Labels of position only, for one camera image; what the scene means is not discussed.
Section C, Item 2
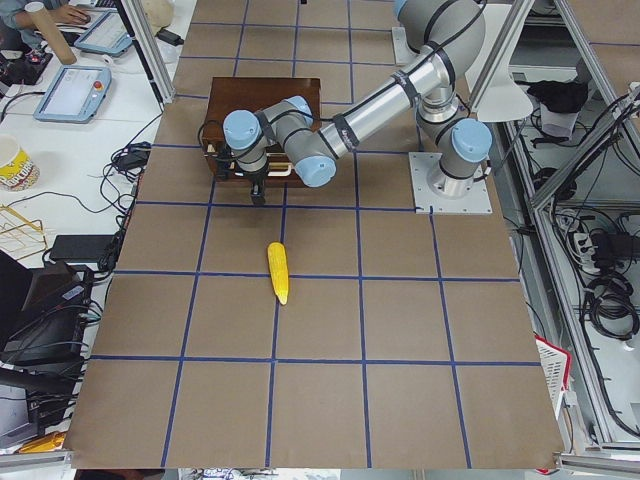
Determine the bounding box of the white lamp shade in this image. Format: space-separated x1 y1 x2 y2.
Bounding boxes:
467 30 533 123

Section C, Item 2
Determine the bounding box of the far blue teach pendant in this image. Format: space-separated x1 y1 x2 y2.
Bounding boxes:
74 11 132 56

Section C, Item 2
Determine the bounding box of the blue teach pendant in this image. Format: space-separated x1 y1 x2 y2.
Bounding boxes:
74 11 132 56
33 66 112 124

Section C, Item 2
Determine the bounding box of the gold wire rack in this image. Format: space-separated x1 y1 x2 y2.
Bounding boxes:
1 205 48 260

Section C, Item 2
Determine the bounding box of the black power brick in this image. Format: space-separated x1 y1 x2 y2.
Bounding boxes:
49 234 120 272

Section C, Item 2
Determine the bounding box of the aluminium frame post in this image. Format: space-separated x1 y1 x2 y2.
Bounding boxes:
116 0 176 105

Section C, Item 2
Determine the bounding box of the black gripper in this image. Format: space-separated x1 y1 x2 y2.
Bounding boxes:
215 147 268 206

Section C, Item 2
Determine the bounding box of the white red plastic basket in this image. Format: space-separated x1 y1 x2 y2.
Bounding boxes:
535 335 572 419

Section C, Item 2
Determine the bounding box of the near blue teach pendant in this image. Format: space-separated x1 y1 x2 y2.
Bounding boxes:
33 66 112 124

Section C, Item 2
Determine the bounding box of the black cloth bundle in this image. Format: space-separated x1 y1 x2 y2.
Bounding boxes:
527 80 588 114

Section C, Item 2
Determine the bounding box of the yellow popcorn paper cup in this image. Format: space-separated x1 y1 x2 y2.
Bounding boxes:
0 134 40 191

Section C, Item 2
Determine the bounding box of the person hand on mouse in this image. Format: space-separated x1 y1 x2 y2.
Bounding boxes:
50 4 91 25

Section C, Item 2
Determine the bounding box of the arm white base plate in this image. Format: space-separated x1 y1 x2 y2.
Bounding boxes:
408 152 493 215

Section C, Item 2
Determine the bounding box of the dark wooden drawer cabinet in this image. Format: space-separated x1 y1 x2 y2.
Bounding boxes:
199 77 321 171

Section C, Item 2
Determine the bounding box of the yellow corn cob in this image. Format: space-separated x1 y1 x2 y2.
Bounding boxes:
267 242 289 305

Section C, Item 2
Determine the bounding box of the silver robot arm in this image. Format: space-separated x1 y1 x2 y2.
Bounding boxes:
222 1 492 205

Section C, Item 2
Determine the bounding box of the cardboard tube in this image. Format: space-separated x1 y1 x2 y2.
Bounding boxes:
24 1 77 65

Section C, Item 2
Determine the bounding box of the wooden drawer with white handle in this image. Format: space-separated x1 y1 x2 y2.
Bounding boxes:
203 142 305 188

